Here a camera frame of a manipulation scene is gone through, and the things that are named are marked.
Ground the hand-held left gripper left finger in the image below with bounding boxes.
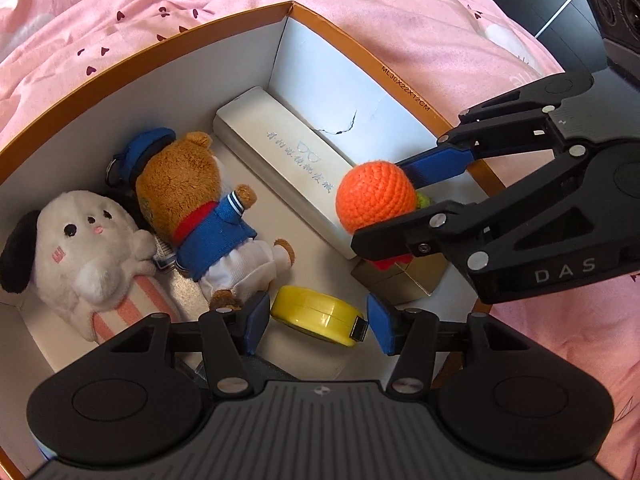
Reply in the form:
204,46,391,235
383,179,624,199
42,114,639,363
97,291,272,396

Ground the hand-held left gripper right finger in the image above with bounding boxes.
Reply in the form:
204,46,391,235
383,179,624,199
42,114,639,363
366,294,541,395

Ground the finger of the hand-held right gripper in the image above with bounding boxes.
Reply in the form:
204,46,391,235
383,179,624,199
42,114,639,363
397,87,556,188
350,145,592,273

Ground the gold small box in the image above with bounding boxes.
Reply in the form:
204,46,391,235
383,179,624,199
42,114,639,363
350,255,448,306

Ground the orange crochet ball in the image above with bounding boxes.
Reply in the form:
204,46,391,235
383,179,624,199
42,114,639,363
335,159,433,235

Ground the yellow tape measure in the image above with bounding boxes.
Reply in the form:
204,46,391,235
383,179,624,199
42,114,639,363
270,285,371,347

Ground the white glasses case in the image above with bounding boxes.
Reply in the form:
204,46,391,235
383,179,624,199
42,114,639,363
212,86,371,261

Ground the brown bear plush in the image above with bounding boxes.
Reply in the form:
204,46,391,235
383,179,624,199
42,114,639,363
105,127,297,313

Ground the orange cardboard box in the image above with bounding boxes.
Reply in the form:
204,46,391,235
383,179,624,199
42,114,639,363
0,1,508,480

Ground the white dog plush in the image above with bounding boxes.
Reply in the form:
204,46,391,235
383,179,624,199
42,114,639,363
0,189,183,346

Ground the pink printed blanket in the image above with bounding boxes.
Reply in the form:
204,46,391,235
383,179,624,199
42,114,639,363
0,0,640,480

